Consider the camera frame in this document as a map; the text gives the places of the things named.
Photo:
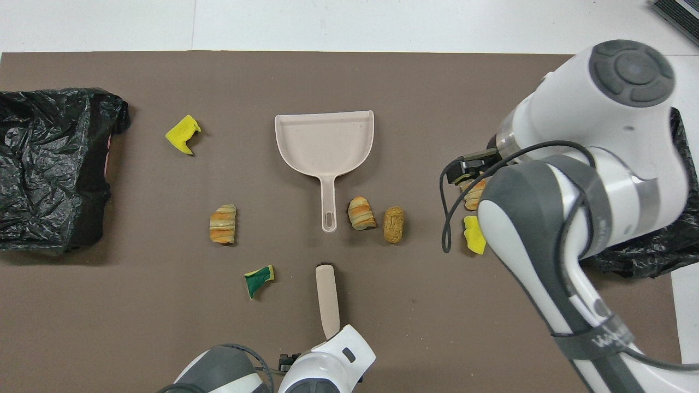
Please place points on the beige plastic dustpan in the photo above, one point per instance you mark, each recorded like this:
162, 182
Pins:
325, 142

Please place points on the black grille device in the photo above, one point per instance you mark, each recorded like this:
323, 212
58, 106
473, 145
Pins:
680, 13

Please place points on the black bag lined bin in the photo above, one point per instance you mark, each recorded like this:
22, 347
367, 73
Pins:
49, 174
655, 256

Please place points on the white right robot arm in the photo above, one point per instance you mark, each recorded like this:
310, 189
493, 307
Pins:
600, 191

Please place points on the green and yellow sponge piece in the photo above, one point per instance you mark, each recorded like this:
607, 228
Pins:
256, 283

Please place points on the yellow sponge wedge piece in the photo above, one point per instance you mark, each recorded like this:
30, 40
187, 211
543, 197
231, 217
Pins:
474, 237

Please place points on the beige brush with black bristles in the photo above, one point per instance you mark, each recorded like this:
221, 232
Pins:
327, 300

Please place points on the brown bread roll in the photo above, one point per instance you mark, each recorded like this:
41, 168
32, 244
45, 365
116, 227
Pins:
394, 225

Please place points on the brown table mat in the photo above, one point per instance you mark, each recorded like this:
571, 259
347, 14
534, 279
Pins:
218, 338

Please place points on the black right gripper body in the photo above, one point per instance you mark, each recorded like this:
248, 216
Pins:
494, 150

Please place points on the striped croissant bread piece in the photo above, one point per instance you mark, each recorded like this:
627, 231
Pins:
223, 225
473, 199
361, 214

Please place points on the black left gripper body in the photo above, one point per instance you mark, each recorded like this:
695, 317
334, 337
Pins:
288, 363

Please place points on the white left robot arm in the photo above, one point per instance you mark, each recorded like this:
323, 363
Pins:
322, 371

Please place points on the notched yellow sponge piece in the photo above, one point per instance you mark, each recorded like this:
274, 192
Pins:
181, 134

